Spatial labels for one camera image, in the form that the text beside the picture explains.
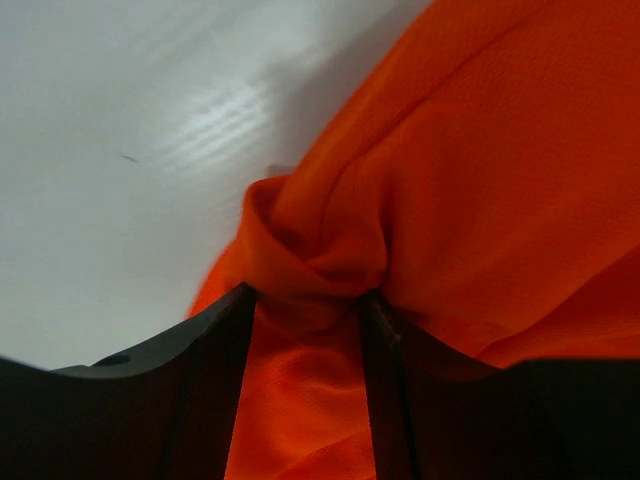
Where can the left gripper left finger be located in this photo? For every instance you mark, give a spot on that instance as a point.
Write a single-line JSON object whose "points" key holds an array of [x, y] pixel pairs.
{"points": [[162, 409]]}

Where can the orange mesh shorts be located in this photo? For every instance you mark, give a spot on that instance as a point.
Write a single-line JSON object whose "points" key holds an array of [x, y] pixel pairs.
{"points": [[485, 177]]}

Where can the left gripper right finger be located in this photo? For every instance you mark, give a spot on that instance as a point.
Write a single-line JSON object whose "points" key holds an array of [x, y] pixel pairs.
{"points": [[435, 413]]}

